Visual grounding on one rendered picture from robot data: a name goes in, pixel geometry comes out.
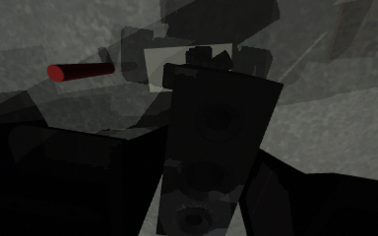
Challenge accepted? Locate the dark red peg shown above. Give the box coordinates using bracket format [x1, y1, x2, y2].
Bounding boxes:
[46, 63, 115, 83]

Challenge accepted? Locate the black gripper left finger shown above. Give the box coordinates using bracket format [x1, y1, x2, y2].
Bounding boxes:
[9, 124, 168, 236]

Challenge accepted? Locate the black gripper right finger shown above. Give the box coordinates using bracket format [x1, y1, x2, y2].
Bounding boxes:
[238, 148, 378, 236]

